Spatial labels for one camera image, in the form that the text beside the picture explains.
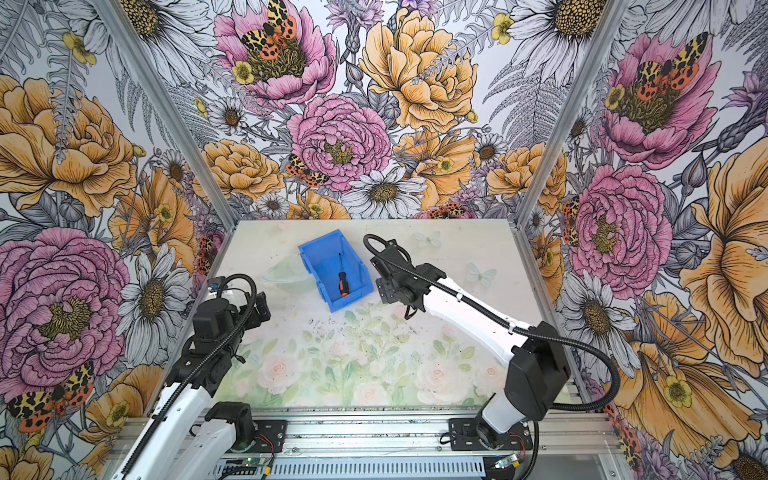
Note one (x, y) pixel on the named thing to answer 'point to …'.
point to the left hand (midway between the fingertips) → (247, 308)
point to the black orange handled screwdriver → (342, 281)
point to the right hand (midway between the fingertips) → (405, 290)
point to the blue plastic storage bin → (320, 258)
